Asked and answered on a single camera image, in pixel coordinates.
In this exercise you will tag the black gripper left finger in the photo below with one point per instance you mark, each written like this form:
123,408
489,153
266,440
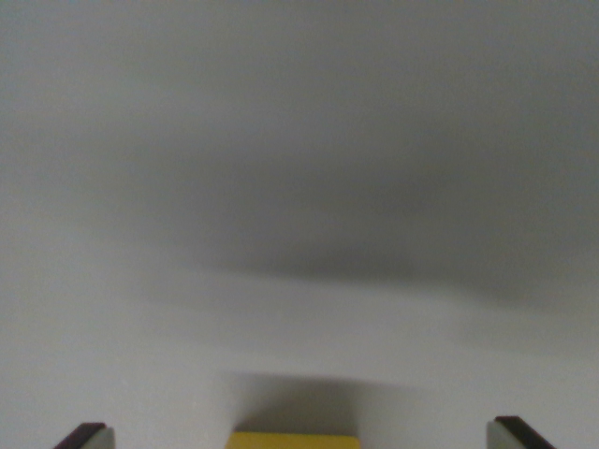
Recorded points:
89,437

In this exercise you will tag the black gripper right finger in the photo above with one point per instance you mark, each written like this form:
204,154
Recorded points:
507,435

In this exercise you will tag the yellow wooden cube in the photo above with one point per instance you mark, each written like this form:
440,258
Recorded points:
292,442

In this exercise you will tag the white plastic bin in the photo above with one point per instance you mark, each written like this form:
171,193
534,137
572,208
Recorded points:
299,187

